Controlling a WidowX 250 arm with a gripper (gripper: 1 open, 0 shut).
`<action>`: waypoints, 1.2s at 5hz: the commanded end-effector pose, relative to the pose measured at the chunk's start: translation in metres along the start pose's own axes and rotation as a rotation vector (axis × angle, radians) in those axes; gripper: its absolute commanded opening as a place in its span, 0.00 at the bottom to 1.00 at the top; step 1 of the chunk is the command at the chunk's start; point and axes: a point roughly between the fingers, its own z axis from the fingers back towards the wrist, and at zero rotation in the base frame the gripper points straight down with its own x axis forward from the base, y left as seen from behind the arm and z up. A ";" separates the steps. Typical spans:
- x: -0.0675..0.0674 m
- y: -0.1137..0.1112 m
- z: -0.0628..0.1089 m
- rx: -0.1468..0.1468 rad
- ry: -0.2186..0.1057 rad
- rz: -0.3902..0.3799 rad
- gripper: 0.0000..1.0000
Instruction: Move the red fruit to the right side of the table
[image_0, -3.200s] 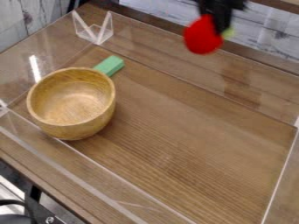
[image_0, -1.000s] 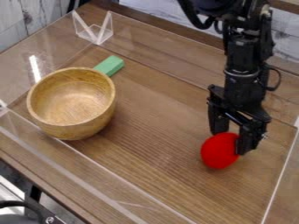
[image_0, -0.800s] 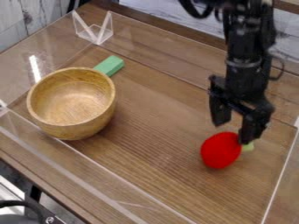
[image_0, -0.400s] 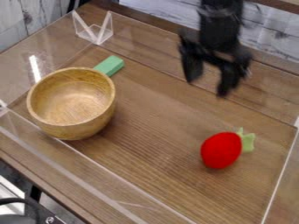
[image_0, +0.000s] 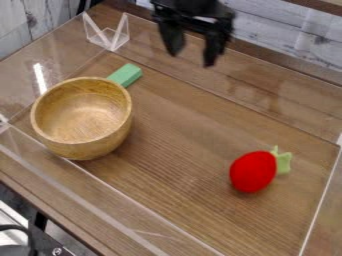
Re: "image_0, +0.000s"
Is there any clear acrylic corner bracket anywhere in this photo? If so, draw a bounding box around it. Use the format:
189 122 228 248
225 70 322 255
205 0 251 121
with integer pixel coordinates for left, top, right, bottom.
81 13 129 52

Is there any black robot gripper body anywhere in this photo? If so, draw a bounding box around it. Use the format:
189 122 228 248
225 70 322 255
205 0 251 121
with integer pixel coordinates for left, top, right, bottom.
151 0 235 34

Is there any green rectangular block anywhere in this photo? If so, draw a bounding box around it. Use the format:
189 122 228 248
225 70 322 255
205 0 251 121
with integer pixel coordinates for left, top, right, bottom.
106 63 142 88

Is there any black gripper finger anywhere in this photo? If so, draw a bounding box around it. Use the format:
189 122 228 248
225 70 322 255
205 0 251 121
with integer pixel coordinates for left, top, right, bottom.
159 21 185 56
203 31 228 67

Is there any black metal table bracket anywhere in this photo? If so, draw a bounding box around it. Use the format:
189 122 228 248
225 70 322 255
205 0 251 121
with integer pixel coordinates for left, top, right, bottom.
28 212 74 256

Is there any wooden bowl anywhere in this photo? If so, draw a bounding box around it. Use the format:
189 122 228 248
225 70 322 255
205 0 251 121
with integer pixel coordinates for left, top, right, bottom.
30 77 132 160

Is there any red plush strawberry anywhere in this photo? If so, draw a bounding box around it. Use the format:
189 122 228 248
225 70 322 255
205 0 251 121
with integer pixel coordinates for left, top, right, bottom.
228 146 292 193

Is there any black cable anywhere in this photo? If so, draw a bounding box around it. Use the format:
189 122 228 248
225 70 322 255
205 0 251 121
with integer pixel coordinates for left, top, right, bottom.
0 224 37 256

